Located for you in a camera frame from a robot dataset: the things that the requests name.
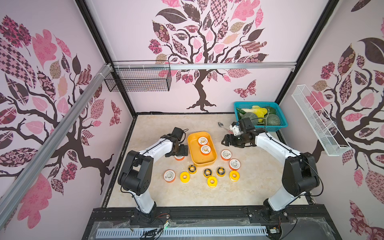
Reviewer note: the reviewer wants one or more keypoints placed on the black wire wall basket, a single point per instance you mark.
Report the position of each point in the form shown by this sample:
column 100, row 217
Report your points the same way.
column 140, row 76

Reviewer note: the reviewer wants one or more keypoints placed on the aluminium rail left wall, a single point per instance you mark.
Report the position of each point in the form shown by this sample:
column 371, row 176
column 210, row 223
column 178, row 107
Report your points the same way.
column 28, row 175

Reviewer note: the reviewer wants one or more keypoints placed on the white slotted cable duct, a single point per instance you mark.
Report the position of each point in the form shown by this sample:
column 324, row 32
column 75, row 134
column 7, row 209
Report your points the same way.
column 183, row 232

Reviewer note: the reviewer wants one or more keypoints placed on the yellow tape roll centre front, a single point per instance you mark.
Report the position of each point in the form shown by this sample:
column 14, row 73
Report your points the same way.
column 212, row 182

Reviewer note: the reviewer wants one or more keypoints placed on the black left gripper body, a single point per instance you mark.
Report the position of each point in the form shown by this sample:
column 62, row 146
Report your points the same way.
column 179, row 151

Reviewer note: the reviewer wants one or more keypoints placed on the green melon left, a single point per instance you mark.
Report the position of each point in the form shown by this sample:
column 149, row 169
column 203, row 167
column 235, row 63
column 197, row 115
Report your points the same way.
column 253, row 117

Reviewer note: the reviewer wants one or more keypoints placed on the black yellow tape roll right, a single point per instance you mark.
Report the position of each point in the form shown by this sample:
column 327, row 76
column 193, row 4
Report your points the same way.
column 221, row 172

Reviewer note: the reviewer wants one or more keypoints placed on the yellow toy corn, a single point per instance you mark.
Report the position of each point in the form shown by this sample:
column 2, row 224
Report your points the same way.
column 260, row 112

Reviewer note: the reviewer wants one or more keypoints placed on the spoon with pink handle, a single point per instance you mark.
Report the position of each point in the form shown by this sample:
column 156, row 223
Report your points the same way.
column 221, row 125

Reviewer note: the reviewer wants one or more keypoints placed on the orange tape roll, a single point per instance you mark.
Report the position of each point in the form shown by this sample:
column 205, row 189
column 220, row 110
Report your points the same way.
column 202, row 141
column 206, row 150
column 234, row 164
column 169, row 176

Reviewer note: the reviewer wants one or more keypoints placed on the black yellow tape roll centre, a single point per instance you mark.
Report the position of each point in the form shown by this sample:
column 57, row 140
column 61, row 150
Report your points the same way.
column 207, row 173

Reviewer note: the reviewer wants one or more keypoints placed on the green melon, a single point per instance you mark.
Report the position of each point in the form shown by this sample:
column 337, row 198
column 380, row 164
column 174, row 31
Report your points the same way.
column 273, row 120
column 253, row 117

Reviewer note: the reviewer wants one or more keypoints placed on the green melon right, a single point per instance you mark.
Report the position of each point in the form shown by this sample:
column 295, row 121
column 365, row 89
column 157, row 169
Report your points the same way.
column 273, row 120

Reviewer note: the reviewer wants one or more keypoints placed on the orange tape roll mid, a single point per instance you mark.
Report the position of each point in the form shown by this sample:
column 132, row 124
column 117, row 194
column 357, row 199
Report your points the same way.
column 226, row 155
column 179, row 158

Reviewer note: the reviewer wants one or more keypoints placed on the black yellow tape roll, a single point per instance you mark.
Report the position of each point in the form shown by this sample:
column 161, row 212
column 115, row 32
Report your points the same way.
column 207, row 173
column 192, row 169
column 221, row 172

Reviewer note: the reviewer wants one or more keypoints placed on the black yellow tape roll left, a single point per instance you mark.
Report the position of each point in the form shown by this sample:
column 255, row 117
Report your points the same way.
column 192, row 169

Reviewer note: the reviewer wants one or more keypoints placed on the yellow plastic storage box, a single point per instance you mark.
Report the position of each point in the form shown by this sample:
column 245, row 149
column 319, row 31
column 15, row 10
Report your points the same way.
column 197, row 157

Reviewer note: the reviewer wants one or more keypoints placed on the aluminium rail wall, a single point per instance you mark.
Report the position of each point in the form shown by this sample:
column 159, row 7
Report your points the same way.
column 210, row 66
column 28, row 175

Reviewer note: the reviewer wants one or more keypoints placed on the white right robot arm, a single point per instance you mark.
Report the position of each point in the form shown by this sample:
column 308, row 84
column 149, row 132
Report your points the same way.
column 300, row 174

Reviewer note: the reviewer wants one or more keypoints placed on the white wire wall shelf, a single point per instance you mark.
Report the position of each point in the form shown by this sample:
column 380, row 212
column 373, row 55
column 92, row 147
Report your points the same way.
column 325, row 128

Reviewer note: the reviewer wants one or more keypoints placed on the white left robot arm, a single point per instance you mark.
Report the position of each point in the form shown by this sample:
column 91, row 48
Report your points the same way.
column 136, row 172

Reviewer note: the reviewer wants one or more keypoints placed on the black base frame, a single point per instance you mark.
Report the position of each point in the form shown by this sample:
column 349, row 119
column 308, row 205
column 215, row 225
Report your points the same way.
column 297, row 222

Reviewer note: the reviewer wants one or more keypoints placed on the aluminium rail back wall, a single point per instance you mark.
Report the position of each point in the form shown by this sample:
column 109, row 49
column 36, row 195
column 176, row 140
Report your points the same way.
column 210, row 66

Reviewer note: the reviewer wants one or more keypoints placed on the teal plastic basket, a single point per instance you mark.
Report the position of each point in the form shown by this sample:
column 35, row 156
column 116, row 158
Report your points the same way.
column 275, row 106

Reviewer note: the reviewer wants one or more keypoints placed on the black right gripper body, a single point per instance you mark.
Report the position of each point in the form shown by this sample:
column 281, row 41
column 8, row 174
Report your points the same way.
column 231, row 139

